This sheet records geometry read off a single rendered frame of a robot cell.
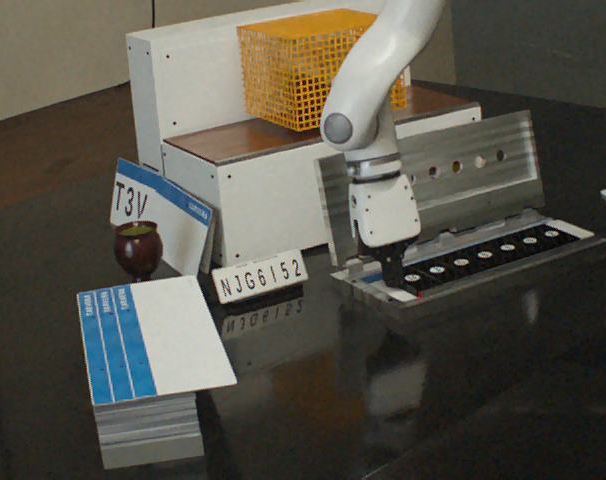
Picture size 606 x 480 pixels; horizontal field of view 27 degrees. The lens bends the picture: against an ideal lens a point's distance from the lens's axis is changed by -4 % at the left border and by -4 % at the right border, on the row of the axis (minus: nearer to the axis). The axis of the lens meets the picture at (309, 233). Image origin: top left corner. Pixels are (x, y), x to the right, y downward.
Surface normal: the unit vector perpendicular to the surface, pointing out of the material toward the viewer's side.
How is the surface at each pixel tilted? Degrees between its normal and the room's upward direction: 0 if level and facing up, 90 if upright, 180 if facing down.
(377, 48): 41
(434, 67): 90
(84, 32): 90
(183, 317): 0
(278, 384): 0
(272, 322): 0
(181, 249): 69
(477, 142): 79
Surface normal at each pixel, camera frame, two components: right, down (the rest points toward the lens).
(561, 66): -0.70, 0.29
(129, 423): 0.21, 0.30
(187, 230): -0.86, -0.14
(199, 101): 0.51, 0.25
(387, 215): 0.48, 0.04
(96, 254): -0.08, -0.94
